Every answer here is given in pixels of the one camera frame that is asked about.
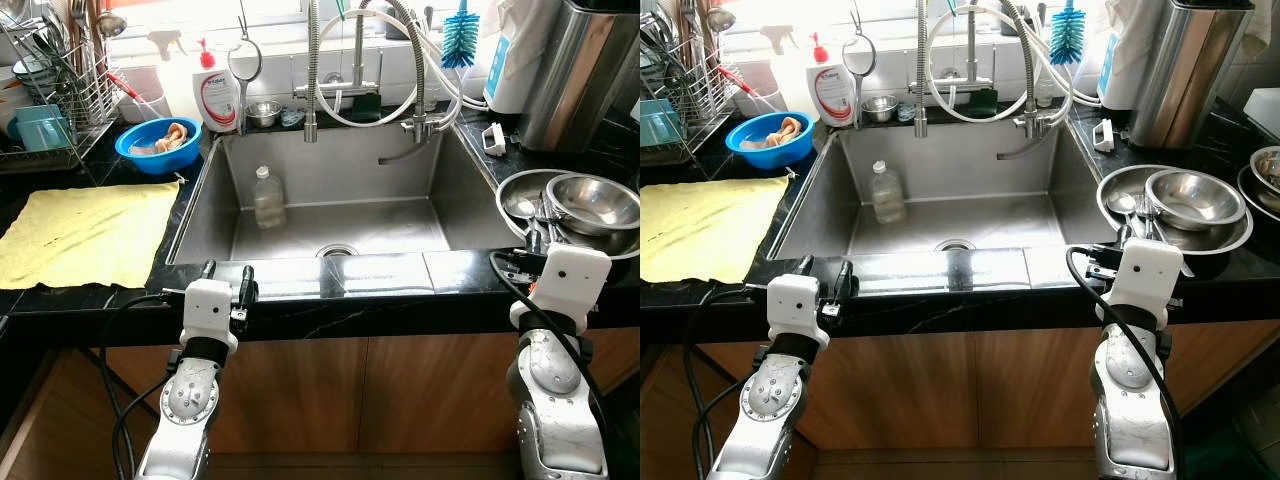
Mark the white water hose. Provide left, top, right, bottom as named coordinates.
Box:
left=400, top=0, right=493, bottom=111
left=1010, top=0, right=1101, bottom=106
left=925, top=5, right=1036, bottom=125
left=315, top=10, right=426, bottom=129

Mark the steel bowl with dark inside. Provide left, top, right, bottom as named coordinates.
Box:
left=1237, top=145, right=1280, bottom=216

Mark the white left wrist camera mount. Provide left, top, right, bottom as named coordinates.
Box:
left=182, top=279, right=237, bottom=353
left=767, top=273, right=823, bottom=349

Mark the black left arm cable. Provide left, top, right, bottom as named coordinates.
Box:
left=683, top=285, right=771, bottom=480
left=98, top=290, right=191, bottom=480

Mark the steel fork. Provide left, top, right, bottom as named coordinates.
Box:
left=538, top=195, right=567, bottom=246
left=1138, top=192, right=1166, bottom=241

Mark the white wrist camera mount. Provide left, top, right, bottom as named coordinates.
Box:
left=1098, top=238, right=1184, bottom=326
left=767, top=273, right=823, bottom=349
left=182, top=279, right=237, bottom=353
left=510, top=244, right=613, bottom=336

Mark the white box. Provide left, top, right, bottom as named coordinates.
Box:
left=1245, top=88, right=1280, bottom=141

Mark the large steel basin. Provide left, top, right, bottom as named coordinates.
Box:
left=1097, top=165, right=1253, bottom=256
left=496, top=168, right=641, bottom=261

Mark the white red pump soap bottle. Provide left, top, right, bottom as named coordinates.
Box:
left=805, top=32, right=856, bottom=128
left=193, top=38, right=241, bottom=133

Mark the medium steel bowl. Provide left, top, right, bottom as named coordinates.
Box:
left=546, top=174, right=641, bottom=237
left=1145, top=169, right=1247, bottom=233

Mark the steel spring kitchen faucet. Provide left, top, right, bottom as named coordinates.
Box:
left=908, top=0, right=1053, bottom=141
left=295, top=0, right=443, bottom=146

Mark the stainless steel sink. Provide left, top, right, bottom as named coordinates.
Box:
left=165, top=125, right=521, bottom=266
left=770, top=120, right=1106, bottom=261

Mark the metal wire dish rack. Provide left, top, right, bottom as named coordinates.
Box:
left=0, top=0, right=126, bottom=176
left=640, top=0, right=741, bottom=166

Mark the wooden base cabinet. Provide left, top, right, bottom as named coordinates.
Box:
left=0, top=325, right=641, bottom=480

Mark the clear plastic bottle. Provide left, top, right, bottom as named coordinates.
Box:
left=870, top=160, right=906, bottom=225
left=253, top=165, right=287, bottom=229

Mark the blue bottle brush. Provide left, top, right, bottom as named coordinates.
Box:
left=1048, top=0, right=1086, bottom=66
left=441, top=0, right=481, bottom=69

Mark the tall steel canister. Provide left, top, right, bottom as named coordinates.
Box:
left=520, top=0, right=641, bottom=153
left=1130, top=0, right=1254, bottom=149

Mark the red handled utensil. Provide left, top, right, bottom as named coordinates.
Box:
left=105, top=70, right=161, bottom=116
left=715, top=65, right=771, bottom=111

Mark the steel spoon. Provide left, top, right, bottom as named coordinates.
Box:
left=510, top=196, right=546, bottom=253
left=1112, top=191, right=1143, bottom=241

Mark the blue plastic bowl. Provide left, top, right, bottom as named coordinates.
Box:
left=115, top=117, right=203, bottom=176
left=725, top=111, right=814, bottom=169

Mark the clear plastic hose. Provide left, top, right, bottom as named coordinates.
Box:
left=378, top=125, right=443, bottom=166
left=995, top=120, right=1056, bottom=161

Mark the white plastic container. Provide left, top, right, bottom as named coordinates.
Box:
left=118, top=65, right=166, bottom=123
left=735, top=85, right=776, bottom=119

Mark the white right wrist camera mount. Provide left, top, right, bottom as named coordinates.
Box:
left=1098, top=238, right=1184, bottom=326
left=510, top=244, right=613, bottom=336

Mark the white water purifier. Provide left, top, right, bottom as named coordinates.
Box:
left=1097, top=0, right=1166, bottom=109
left=485, top=0, right=561, bottom=113

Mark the round metal strainer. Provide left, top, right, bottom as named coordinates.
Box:
left=842, top=10, right=877, bottom=129
left=228, top=15, right=263, bottom=136

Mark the yellow dish cloth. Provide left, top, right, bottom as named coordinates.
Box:
left=640, top=178, right=791, bottom=284
left=0, top=182, right=181, bottom=291

